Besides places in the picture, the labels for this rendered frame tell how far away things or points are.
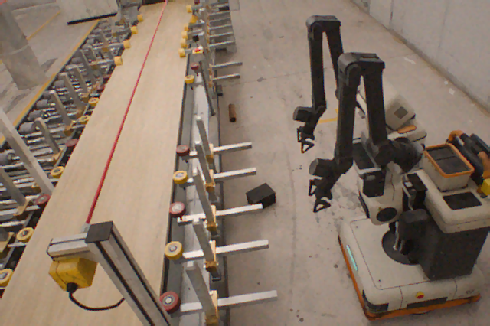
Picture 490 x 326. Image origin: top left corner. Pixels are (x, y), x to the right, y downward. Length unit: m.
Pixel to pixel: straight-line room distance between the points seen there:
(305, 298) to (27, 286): 1.55
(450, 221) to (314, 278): 1.03
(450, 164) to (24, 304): 2.01
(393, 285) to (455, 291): 0.33
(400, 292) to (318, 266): 0.62
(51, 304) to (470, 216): 1.84
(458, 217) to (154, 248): 1.37
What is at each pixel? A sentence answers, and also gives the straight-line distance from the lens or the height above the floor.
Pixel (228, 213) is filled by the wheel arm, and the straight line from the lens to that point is 1.80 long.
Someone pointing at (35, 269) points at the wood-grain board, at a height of 0.90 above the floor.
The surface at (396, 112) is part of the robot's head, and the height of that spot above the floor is 1.32.
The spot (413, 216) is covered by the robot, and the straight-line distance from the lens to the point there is 1.87.
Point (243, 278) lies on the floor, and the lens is 2.54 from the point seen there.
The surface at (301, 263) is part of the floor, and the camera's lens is 2.56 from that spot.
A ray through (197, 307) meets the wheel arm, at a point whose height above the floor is 0.83.
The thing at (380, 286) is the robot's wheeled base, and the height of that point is 0.28.
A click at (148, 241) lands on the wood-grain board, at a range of 1.70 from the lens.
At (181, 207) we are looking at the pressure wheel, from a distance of 1.78.
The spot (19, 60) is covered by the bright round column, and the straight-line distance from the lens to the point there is 6.74.
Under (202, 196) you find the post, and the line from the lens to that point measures 1.65.
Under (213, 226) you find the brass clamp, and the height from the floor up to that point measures 0.82.
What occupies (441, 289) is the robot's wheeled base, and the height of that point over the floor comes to 0.26.
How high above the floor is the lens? 2.10
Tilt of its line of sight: 39 degrees down
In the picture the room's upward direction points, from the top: 11 degrees counter-clockwise
